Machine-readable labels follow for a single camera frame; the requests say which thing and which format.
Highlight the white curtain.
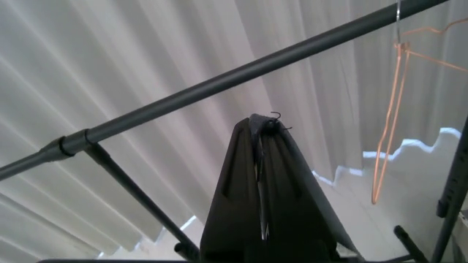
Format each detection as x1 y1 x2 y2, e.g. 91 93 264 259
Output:
0 0 468 259

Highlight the black clothes rack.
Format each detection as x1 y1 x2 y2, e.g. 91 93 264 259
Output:
0 0 468 263

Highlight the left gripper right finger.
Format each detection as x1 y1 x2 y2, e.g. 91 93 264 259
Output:
261 126 337 262

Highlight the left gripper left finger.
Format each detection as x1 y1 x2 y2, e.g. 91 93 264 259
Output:
200 117 264 262

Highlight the dark grey sleeveless top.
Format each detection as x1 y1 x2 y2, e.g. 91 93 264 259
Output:
249 111 365 262

